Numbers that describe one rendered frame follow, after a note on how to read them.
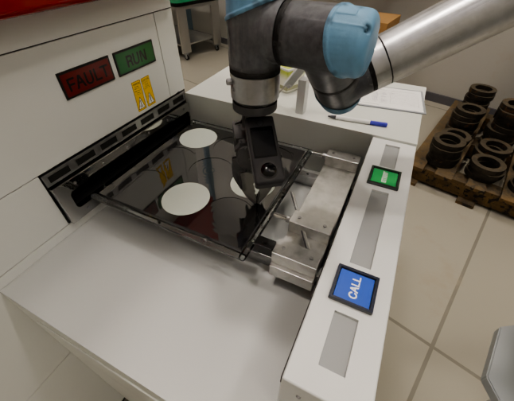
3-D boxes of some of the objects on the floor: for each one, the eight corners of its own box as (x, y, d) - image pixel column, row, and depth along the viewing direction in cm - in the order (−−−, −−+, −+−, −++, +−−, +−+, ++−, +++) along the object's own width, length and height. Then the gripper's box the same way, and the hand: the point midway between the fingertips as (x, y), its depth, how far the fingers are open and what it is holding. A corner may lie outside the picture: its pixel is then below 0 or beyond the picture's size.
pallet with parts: (562, 145, 239) (607, 91, 208) (542, 240, 167) (607, 179, 136) (449, 113, 281) (473, 64, 250) (394, 177, 209) (418, 120, 178)
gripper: (276, 84, 50) (272, 181, 64) (223, 87, 49) (231, 184, 63) (288, 107, 44) (280, 207, 58) (227, 110, 43) (235, 212, 57)
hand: (257, 200), depth 58 cm, fingers closed
